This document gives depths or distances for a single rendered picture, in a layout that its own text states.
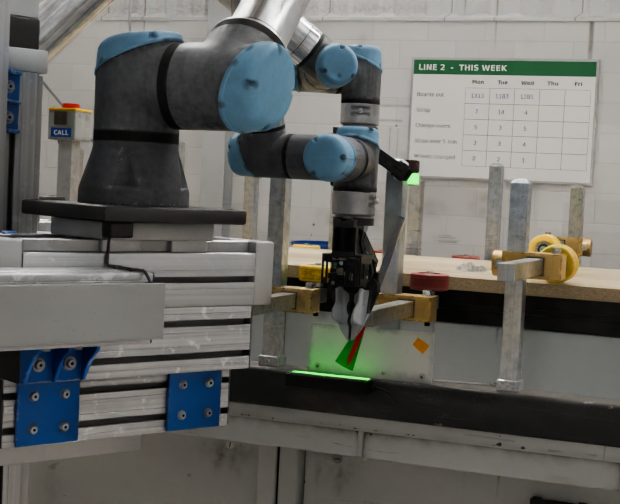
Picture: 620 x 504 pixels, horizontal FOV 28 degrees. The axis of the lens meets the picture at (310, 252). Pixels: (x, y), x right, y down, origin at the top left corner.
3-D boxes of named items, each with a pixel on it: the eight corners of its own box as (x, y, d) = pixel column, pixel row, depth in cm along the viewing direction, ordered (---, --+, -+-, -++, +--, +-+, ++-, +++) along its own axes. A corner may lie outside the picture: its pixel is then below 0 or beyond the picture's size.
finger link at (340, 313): (323, 341, 214) (326, 287, 213) (335, 337, 219) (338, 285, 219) (340, 342, 213) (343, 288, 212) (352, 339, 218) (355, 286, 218)
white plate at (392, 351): (431, 384, 246) (433, 333, 245) (307, 371, 255) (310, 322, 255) (431, 383, 246) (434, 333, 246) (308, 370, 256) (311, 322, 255)
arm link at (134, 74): (120, 133, 179) (124, 37, 178) (205, 136, 174) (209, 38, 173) (74, 128, 167) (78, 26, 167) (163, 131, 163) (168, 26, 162)
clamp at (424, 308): (429, 322, 246) (431, 297, 245) (364, 317, 250) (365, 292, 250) (437, 320, 251) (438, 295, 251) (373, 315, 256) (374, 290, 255)
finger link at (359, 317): (340, 342, 213) (343, 288, 212) (352, 339, 218) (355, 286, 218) (358, 344, 211) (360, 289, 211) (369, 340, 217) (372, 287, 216)
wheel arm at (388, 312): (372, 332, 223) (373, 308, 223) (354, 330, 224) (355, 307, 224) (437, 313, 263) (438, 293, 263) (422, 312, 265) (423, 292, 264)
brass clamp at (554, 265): (560, 281, 236) (561, 254, 235) (489, 276, 240) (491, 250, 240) (565, 279, 241) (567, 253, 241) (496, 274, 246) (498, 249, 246)
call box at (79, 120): (74, 143, 272) (75, 107, 272) (46, 142, 275) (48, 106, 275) (91, 145, 279) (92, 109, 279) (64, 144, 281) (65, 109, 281)
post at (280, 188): (275, 399, 259) (286, 166, 256) (259, 397, 260) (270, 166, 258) (281, 397, 262) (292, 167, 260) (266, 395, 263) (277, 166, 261)
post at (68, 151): (64, 345, 276) (72, 140, 274) (45, 343, 278) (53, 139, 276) (75, 343, 281) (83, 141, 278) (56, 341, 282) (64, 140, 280)
